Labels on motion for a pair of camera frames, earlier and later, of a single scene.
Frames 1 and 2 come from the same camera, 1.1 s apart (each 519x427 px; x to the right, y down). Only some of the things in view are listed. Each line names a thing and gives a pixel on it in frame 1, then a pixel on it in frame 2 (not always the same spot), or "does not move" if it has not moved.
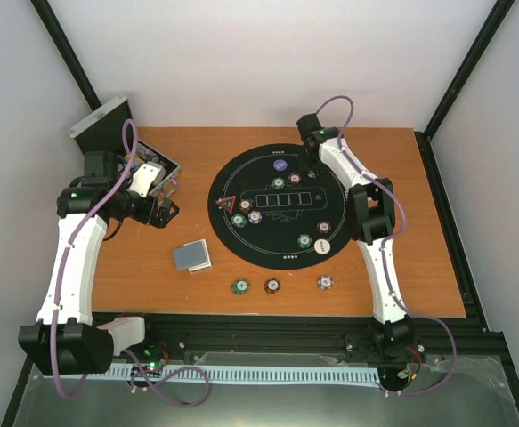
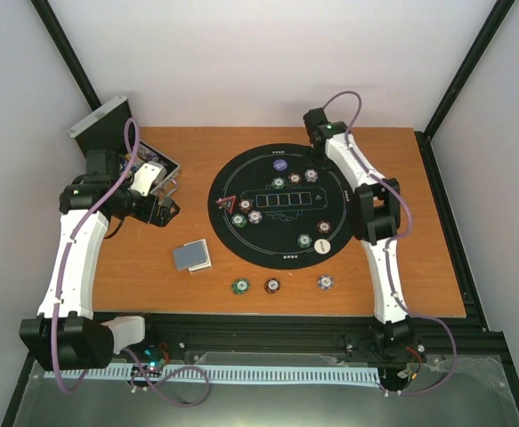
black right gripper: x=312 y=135 → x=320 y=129
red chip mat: x=324 y=227 does not move
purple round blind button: x=279 y=165 does not move
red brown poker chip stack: x=271 y=285 does not move
